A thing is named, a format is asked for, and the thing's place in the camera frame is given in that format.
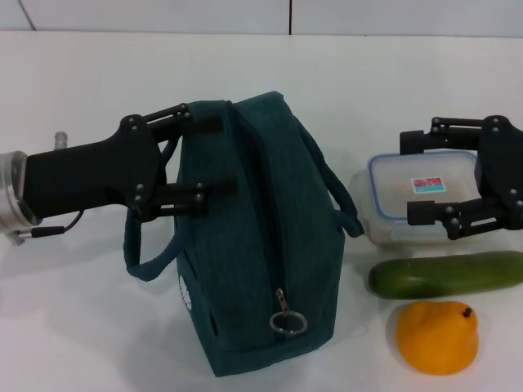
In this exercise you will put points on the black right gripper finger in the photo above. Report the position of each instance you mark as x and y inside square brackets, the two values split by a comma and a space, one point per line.
[445, 136]
[470, 216]

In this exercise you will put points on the orange yellow pear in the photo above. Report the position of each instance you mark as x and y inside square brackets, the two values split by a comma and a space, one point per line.
[437, 339]

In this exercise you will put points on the clear food container blue lid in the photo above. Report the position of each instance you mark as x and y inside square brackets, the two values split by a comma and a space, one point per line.
[392, 183]

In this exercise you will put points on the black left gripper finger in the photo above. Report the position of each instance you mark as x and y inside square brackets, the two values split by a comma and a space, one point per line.
[175, 118]
[175, 200]

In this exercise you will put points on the dark teal fabric lunch bag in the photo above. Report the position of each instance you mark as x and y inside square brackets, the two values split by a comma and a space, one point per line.
[245, 204]

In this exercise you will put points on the green cucumber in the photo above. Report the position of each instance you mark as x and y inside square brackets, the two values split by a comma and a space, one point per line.
[441, 275]

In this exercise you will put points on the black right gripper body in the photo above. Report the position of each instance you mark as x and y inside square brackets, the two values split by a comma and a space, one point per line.
[500, 163]

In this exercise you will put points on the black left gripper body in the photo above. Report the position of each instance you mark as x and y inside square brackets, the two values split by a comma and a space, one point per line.
[90, 171]

